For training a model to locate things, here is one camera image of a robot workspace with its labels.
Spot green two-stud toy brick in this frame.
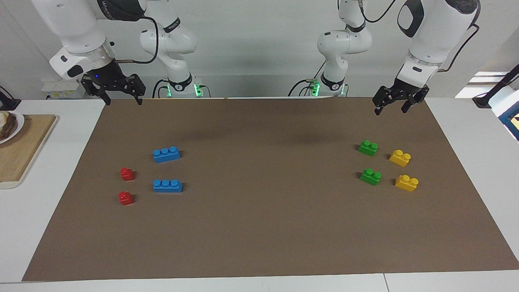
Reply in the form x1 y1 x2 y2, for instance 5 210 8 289
360 168 382 186
358 140 379 157

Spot blue three-stud toy brick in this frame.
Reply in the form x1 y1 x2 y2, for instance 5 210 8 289
152 179 183 193
153 146 181 163

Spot yellow two-stud toy brick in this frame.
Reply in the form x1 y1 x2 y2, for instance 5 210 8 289
395 174 419 192
389 150 412 167

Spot white plate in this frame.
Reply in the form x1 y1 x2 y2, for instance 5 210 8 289
0 111 25 145

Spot wooden cutting board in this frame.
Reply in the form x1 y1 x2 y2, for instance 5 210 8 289
0 114 58 190

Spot brown bread slices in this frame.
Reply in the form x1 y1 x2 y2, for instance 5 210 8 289
0 112 18 139

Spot blue framed box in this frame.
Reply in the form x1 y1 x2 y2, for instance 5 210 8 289
498 101 519 142

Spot brown paper table mat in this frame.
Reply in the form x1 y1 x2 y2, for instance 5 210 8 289
21 97 519 282

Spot black right base cables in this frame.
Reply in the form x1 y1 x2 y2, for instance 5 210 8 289
152 78 169 99

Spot black base cables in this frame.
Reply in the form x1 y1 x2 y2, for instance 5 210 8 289
152 78 169 99
288 61 327 97

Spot white wall socket box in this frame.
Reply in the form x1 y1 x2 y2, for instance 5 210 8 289
41 78 88 100

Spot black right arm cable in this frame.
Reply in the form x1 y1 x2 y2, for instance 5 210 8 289
115 15 160 65

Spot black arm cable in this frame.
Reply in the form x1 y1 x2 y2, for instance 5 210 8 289
115 15 160 65
359 0 480 73

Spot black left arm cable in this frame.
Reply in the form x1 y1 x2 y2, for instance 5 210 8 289
359 0 480 73

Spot black left base cables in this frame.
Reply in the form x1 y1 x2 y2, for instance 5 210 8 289
288 61 327 97

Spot black camera stand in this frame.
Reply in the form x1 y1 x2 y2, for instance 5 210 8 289
472 64 519 109

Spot black clamp mount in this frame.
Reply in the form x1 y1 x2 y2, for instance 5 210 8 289
0 86 21 111

